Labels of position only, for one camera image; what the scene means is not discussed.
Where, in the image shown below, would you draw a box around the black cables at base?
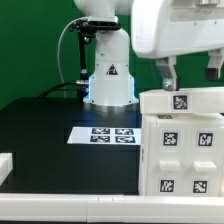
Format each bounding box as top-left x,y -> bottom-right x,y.
38,81 -> 90,99

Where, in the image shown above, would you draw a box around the grey camera cable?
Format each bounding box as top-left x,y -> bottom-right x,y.
57,17 -> 88,99

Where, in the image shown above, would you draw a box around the white front rail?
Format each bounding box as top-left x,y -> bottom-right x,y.
0,194 -> 224,224

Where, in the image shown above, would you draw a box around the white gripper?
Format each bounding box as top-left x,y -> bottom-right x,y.
131,0 -> 224,91

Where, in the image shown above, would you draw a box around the black camera on stand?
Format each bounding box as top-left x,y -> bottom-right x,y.
69,18 -> 121,101

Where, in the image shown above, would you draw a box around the large white cabinet body box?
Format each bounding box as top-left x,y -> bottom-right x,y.
138,113 -> 224,197

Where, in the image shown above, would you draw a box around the white marker sheet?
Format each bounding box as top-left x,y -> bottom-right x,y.
67,127 -> 141,145

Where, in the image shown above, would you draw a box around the white cabinet drawer box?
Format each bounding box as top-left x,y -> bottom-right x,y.
140,87 -> 224,114

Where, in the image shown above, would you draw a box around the small white cabinet panel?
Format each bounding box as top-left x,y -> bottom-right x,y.
155,130 -> 185,196

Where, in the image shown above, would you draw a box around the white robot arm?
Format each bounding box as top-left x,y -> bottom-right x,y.
74,0 -> 224,108

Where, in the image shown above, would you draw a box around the white left rail piece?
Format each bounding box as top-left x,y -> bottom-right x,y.
0,153 -> 13,186

